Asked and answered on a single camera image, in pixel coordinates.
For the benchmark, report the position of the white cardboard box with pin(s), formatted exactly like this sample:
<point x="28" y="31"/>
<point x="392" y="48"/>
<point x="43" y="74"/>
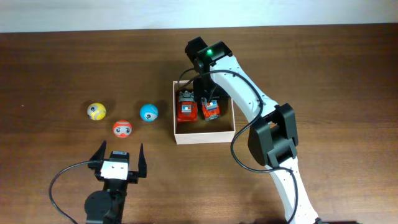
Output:
<point x="221" y="129"/>

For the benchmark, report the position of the red toy truck yellow ladder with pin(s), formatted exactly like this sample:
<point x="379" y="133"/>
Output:
<point x="210" y="109"/>

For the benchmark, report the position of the blue face ball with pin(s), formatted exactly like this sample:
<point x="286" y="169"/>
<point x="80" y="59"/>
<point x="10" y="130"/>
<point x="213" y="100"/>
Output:
<point x="149" y="112"/>

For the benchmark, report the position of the yellow face ball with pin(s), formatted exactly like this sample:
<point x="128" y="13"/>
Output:
<point x="96" y="111"/>

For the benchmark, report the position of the red toy truck blue tracks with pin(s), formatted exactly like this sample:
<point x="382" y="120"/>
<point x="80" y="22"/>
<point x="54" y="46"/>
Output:
<point x="187" y="107"/>

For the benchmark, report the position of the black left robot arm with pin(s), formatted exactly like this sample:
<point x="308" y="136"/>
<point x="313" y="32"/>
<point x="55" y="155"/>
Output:
<point x="107" y="205"/>

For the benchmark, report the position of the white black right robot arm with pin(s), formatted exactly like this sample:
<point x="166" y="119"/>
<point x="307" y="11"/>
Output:
<point x="272" y="127"/>

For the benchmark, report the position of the red face ball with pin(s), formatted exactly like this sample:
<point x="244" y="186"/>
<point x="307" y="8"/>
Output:
<point x="122" y="128"/>

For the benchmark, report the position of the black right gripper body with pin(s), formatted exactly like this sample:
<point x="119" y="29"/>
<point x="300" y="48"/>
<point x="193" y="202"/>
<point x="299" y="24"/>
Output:
<point x="204" y="86"/>

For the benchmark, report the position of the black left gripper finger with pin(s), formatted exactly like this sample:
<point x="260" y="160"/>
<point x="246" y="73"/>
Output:
<point x="142" y="165"/>
<point x="97" y="158"/>

